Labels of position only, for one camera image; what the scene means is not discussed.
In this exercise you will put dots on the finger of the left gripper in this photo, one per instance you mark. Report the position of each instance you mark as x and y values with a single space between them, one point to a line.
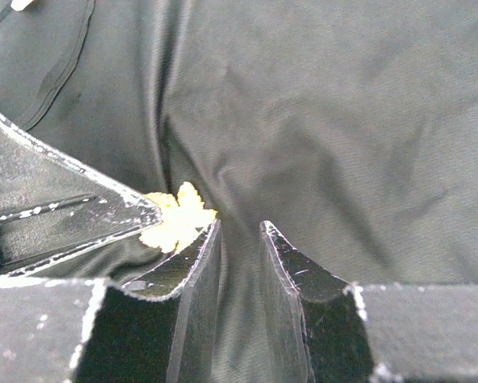
54 208

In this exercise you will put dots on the black t-shirt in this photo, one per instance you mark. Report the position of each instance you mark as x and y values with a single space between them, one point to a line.
350 125

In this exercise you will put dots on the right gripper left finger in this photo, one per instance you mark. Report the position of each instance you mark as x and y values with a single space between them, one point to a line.
158 327

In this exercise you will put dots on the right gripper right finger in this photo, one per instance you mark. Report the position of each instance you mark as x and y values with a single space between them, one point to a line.
315 321

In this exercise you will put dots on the gold brooch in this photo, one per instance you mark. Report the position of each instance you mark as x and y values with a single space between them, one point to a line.
183 216

